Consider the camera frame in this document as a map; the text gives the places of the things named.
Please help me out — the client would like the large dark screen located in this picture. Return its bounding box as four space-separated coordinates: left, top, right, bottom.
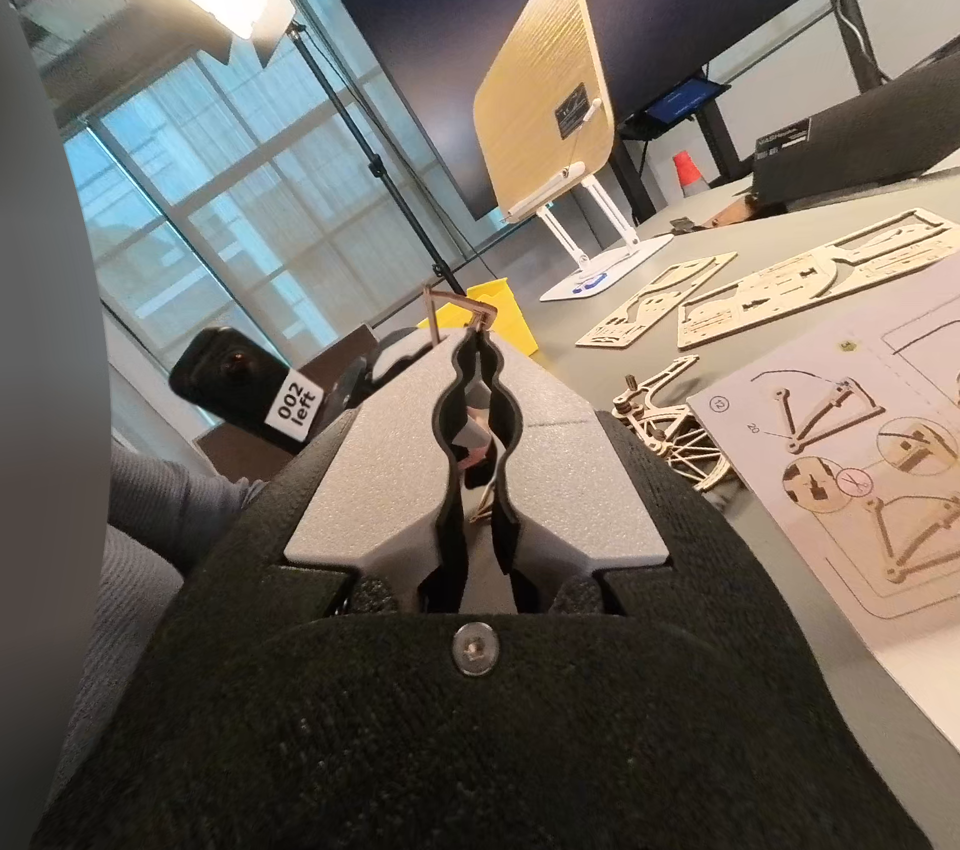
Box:
315 0 852 223

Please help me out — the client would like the orange cone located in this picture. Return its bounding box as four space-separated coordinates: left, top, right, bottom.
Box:
671 150 711 198

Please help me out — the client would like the black light stand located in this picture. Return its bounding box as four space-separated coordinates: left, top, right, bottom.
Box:
288 21 468 300

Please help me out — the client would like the white instruction booklet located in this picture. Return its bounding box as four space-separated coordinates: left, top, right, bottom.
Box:
686 257 960 754

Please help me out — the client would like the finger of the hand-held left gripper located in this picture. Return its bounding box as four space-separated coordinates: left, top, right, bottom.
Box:
371 331 450 386

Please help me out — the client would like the wooden bicycle model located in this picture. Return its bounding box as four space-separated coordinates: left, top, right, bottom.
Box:
611 355 741 496

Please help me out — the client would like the small blue screen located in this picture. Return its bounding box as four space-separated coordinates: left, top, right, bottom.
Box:
643 77 733 125

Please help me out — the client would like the wooden parts sheet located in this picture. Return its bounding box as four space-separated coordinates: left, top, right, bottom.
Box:
575 253 739 350
676 207 960 351

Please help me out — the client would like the black case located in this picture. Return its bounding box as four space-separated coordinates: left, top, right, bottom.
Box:
750 61 960 206

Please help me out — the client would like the person's torso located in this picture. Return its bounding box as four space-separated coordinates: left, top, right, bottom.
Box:
56 527 189 814

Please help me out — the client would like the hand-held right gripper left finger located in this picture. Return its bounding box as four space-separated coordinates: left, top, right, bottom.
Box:
283 327 472 577

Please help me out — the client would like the person's left forearm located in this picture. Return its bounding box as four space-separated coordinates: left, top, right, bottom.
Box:
108 445 267 570

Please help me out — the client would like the yellow plastic bin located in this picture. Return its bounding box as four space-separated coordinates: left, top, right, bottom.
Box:
431 276 540 358

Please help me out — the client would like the wooden book stand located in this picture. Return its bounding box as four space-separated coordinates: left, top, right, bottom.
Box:
472 0 674 303

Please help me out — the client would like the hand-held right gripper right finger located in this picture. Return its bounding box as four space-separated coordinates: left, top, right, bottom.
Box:
478 331 670 580

